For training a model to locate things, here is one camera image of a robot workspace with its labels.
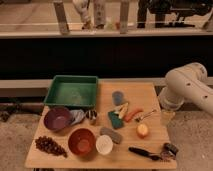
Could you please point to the small black clip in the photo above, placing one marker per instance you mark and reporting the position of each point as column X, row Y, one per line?
column 169, row 151

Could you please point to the purple bowl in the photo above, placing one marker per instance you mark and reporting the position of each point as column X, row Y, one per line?
column 57, row 118

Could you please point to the yellow banana toy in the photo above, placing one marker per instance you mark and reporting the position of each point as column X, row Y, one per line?
column 121, row 110

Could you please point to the silver fork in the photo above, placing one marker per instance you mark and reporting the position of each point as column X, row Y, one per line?
column 145, row 115

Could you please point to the green scouring pad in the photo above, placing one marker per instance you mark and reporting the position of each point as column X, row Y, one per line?
column 116, row 122

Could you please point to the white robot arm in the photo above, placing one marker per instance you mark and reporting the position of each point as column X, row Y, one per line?
column 185, row 83

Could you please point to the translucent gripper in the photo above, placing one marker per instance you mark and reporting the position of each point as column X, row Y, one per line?
column 166, row 116

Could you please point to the orange carrot toy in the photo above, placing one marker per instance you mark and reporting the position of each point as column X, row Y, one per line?
column 131, row 114

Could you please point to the black handled brush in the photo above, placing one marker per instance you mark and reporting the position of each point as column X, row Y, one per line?
column 144, row 153

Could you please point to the brown grape bunch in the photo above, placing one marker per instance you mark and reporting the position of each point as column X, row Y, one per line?
column 50, row 146

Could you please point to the orange bowl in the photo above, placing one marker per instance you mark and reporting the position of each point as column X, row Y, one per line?
column 81, row 142

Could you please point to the yellow apple toy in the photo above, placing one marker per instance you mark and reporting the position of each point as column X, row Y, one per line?
column 142, row 130

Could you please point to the white paper cup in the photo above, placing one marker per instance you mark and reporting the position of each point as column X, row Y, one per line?
column 104, row 144

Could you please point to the crumpled grey cloth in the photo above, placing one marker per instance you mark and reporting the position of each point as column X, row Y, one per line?
column 78, row 116

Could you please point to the green plastic tray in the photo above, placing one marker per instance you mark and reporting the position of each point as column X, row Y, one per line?
column 72, row 91

